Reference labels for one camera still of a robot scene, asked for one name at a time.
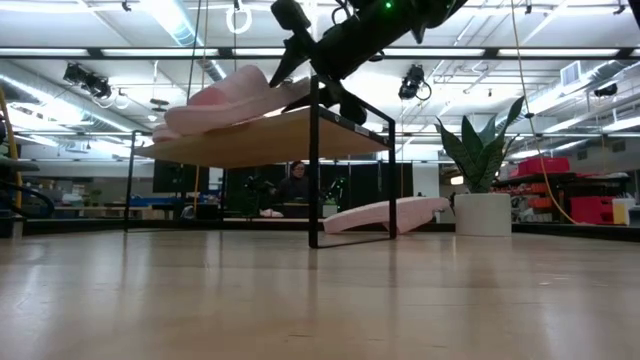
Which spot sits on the black office desk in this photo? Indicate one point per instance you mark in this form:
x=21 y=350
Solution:
x=15 y=166

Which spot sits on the black storage rack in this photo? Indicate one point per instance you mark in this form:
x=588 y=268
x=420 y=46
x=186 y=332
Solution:
x=575 y=176

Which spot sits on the snake plant in white pot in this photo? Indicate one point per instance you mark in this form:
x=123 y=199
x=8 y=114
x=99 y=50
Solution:
x=482 y=215

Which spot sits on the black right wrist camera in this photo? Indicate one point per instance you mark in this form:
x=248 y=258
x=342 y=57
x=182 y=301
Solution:
x=290 y=12

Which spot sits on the black ceiling spotlight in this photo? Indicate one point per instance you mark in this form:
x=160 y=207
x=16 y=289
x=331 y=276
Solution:
x=412 y=82
x=98 y=88
x=75 y=73
x=606 y=90

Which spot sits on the yellow and white box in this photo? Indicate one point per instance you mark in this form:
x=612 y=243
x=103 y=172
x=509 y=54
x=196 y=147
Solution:
x=622 y=215

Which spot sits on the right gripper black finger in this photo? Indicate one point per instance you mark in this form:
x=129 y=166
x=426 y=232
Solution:
x=292 y=62
x=352 y=112

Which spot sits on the red crate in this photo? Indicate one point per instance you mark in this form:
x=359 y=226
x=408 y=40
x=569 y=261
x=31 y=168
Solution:
x=592 y=210

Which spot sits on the red storage bin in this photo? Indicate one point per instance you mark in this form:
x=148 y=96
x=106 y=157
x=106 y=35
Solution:
x=542 y=166

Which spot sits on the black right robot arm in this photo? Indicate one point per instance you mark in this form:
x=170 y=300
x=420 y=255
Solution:
x=415 y=15

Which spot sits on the pink rubber slide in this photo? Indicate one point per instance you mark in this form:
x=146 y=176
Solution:
x=225 y=107
x=365 y=215
x=162 y=135

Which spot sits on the black partition panels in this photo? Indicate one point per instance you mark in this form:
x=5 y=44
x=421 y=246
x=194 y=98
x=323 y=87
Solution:
x=365 y=185

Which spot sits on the black camera tripod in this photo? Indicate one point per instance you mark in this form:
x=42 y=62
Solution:
x=452 y=202

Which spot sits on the wooden shelf with black frame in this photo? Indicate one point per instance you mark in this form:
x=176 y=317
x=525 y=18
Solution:
x=250 y=145

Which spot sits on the black background monitor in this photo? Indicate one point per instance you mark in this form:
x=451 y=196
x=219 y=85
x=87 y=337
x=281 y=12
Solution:
x=170 y=177

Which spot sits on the black aluminium rig frame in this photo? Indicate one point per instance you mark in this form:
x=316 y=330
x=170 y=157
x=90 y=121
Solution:
x=150 y=57

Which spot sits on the person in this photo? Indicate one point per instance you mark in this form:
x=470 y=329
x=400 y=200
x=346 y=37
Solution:
x=295 y=190

